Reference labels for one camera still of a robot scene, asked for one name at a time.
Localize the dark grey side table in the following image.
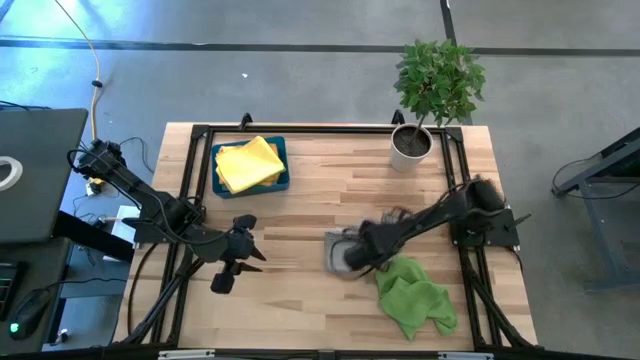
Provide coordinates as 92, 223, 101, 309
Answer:
0, 108, 90, 245

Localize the teal plastic bin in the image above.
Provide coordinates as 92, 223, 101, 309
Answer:
210, 135, 291, 200

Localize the black aluminium table frame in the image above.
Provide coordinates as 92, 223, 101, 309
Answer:
112, 123, 539, 360

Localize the white tape roll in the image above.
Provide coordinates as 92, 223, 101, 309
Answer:
0, 155, 24, 193

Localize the yellow power cable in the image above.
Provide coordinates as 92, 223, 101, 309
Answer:
52, 0, 107, 197

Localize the black computer mouse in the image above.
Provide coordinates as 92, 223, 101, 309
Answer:
8, 288, 53, 342

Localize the green microfiber towel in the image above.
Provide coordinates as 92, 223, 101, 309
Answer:
375, 255, 459, 341

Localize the yellow microfiber towel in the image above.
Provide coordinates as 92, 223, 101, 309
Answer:
214, 135, 287, 195

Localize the grey metal table frame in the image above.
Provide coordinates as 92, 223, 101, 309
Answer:
564, 127, 640, 294

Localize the grey microfiber towel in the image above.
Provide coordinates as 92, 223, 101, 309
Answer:
323, 227, 362, 276

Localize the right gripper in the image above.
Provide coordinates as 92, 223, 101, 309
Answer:
343, 219, 401, 274

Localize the green leafy plant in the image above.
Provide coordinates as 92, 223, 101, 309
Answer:
393, 38, 487, 151

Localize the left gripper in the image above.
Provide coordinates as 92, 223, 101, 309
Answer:
209, 213, 268, 295

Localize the black keyboard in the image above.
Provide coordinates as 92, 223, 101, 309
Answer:
0, 260, 29, 321

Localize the black computer desk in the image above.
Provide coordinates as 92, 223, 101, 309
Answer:
0, 237, 76, 354

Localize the black floor cable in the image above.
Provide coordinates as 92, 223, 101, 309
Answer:
550, 155, 640, 200
118, 136, 155, 175

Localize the white plant pot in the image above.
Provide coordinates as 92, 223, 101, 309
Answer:
389, 123, 434, 174

